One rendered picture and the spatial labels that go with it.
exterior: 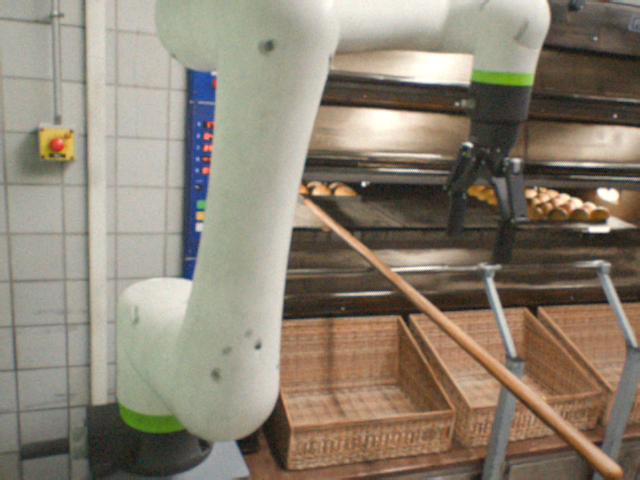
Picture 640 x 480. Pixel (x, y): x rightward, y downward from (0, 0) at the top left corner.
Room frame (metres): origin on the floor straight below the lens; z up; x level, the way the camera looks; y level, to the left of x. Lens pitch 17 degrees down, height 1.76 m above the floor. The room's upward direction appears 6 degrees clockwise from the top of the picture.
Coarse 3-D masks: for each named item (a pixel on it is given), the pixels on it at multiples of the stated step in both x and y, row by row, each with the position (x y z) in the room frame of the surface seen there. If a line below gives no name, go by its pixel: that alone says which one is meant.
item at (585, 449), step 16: (320, 208) 2.28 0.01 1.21; (336, 224) 2.07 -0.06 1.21; (352, 240) 1.90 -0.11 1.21; (368, 256) 1.76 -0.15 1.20; (384, 272) 1.63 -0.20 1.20; (400, 288) 1.53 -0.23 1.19; (416, 304) 1.44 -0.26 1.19; (432, 320) 1.35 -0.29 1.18; (448, 320) 1.32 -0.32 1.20; (464, 336) 1.24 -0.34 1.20; (480, 352) 1.17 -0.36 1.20; (496, 368) 1.11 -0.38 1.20; (512, 384) 1.05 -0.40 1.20; (528, 400) 1.00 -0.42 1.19; (544, 416) 0.95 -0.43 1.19; (560, 416) 0.94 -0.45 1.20; (560, 432) 0.91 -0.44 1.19; (576, 432) 0.90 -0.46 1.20; (576, 448) 0.87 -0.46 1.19; (592, 448) 0.86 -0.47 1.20; (592, 464) 0.84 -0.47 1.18; (608, 464) 0.82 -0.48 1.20
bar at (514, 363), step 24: (480, 264) 1.88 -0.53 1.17; (528, 264) 1.93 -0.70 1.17; (552, 264) 1.96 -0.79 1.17; (576, 264) 2.00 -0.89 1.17; (600, 264) 2.03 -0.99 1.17; (504, 336) 1.73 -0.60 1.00; (624, 336) 1.89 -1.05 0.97; (624, 360) 1.85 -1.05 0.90; (624, 384) 1.83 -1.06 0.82; (504, 408) 1.65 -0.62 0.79; (624, 408) 1.82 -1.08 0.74; (504, 432) 1.66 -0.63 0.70
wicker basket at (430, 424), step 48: (288, 336) 1.99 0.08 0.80; (336, 336) 2.04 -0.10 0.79; (384, 336) 2.11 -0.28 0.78; (288, 384) 1.95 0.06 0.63; (336, 384) 2.00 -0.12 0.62; (384, 384) 2.06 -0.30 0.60; (432, 384) 1.84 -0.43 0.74; (288, 432) 1.55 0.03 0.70; (336, 432) 1.58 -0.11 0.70; (384, 432) 1.63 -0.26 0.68; (432, 432) 1.69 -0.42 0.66
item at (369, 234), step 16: (304, 240) 2.04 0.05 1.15; (320, 240) 2.06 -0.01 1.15; (336, 240) 2.09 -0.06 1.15; (368, 240) 2.13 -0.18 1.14; (384, 240) 2.15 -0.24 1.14; (400, 240) 2.17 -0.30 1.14; (416, 240) 2.20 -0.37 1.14; (432, 240) 2.22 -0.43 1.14; (448, 240) 2.24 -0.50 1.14; (464, 240) 2.27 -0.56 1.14; (480, 240) 2.29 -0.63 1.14; (528, 240) 2.37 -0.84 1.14; (544, 240) 2.40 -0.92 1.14
